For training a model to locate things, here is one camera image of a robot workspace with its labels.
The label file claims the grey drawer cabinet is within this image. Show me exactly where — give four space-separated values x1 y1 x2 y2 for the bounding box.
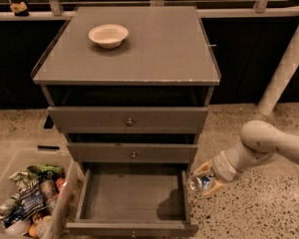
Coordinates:
30 5 221 184

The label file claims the clear plastic storage bin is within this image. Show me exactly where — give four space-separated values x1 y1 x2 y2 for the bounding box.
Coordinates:
0 149 78 239

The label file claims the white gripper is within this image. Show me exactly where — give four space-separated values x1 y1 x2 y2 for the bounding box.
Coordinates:
192 142 248 197

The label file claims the white paper bowl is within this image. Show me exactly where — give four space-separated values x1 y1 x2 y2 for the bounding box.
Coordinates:
89 24 129 49

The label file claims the blue silver redbull can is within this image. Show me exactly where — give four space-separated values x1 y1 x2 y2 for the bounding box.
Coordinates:
188 174 214 192

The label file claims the blue snack bag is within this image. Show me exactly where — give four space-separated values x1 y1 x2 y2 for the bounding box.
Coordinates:
20 179 45 219

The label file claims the grey top drawer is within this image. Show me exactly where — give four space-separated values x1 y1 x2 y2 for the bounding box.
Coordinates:
48 107 207 133

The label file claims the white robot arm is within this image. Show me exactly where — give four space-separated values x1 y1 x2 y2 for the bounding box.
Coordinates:
188 120 299 196

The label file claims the grey open bottom drawer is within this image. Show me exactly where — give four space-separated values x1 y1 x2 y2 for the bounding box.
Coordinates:
67 163 198 239

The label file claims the grey middle drawer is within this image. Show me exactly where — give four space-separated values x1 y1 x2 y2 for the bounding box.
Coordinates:
68 143 197 163

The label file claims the small yellow black object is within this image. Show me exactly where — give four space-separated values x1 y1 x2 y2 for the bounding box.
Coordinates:
10 2 29 16

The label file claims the green snack bag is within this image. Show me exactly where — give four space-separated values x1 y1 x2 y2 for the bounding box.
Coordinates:
27 164 65 180

